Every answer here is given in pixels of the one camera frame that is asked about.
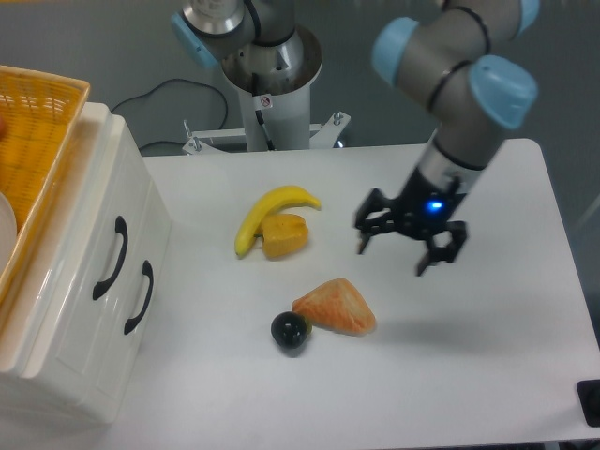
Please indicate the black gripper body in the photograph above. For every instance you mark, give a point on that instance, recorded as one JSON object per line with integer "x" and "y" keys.
{"x": 423, "y": 210}

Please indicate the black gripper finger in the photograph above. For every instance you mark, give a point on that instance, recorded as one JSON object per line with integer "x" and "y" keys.
{"x": 458, "y": 235}
{"x": 375, "y": 215}

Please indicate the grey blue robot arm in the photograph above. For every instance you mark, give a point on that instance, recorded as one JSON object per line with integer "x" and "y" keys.
{"x": 446, "y": 66}

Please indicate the white drawer cabinet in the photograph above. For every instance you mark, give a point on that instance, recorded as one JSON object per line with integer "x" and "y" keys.
{"x": 30, "y": 294}

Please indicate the orange yellow bell pepper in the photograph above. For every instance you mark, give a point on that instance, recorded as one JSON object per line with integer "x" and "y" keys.
{"x": 283, "y": 234}

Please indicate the orange bread wedge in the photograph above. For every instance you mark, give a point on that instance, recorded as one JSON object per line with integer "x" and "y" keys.
{"x": 337, "y": 305}

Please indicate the yellow banana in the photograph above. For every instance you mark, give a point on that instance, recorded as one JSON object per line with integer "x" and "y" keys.
{"x": 271, "y": 202}

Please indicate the black eggplant ball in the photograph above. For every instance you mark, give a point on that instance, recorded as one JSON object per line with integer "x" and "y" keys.
{"x": 290, "y": 330}

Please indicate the black object at table edge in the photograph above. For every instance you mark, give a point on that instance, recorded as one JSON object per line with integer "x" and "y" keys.
{"x": 588, "y": 392}

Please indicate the yellow woven basket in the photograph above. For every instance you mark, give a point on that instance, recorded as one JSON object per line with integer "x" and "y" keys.
{"x": 40, "y": 111}

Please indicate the white plate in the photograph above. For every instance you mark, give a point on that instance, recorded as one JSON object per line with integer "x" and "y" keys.
{"x": 8, "y": 232}

